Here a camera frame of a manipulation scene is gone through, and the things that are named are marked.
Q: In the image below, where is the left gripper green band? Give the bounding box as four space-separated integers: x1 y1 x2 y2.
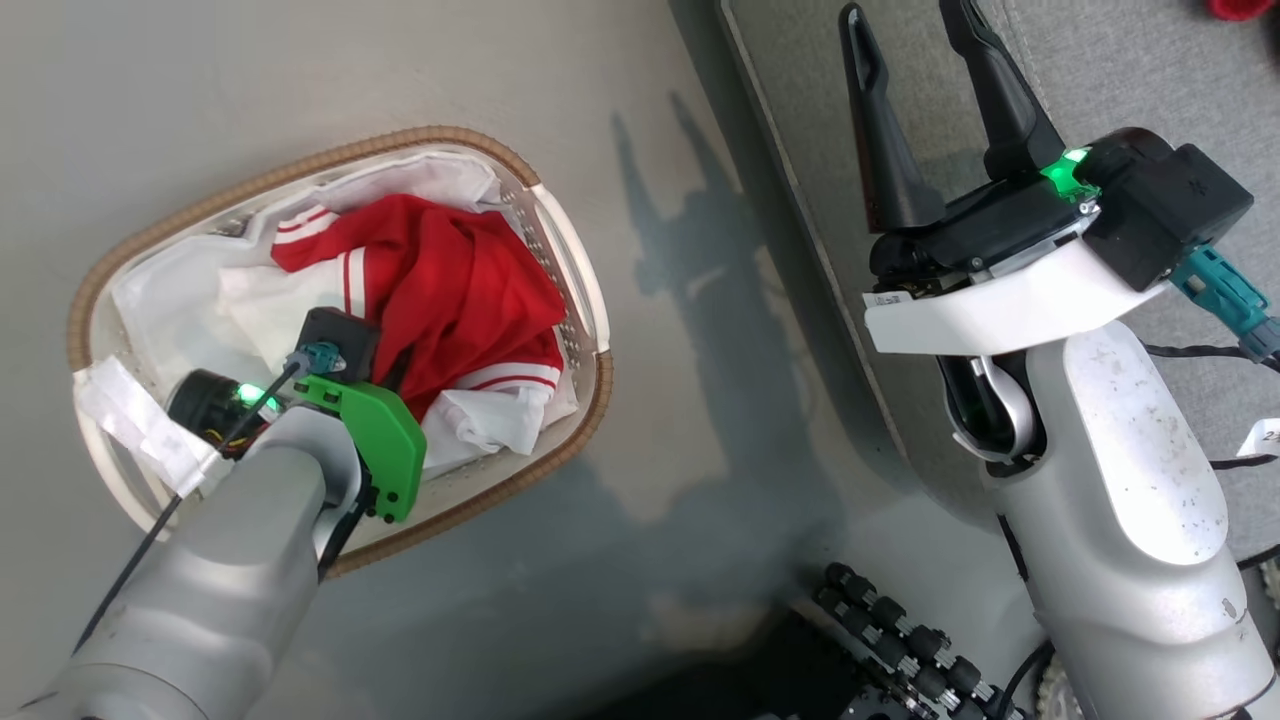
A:
165 369 428 524

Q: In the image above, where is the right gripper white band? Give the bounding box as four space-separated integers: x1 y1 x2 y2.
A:
839 0 1167 357

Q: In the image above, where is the red and white garment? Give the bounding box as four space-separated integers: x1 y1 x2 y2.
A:
270 193 568 424

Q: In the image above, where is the grey fabric sofa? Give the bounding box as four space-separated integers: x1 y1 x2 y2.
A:
718 0 1280 566

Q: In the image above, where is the wicker rim laundry basket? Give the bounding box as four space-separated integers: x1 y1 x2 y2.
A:
67 125 614 580

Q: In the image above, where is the teal left camera connector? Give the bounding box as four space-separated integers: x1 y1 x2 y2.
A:
284 341 344 378

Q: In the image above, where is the teal camera connector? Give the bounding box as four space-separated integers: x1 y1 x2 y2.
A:
284 341 344 378
1170 247 1280 363

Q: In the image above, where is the short black left gripper cable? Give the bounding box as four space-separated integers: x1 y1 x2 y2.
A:
317 478 378 582

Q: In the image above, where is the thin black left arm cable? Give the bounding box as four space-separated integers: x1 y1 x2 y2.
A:
72 360 307 656

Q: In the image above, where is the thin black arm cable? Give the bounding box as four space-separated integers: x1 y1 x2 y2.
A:
72 360 307 656
1143 343 1280 374

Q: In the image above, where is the teal right camera connector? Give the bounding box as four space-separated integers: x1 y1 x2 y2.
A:
1170 247 1280 363

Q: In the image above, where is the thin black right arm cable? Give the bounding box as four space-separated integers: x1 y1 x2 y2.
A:
1143 343 1280 374

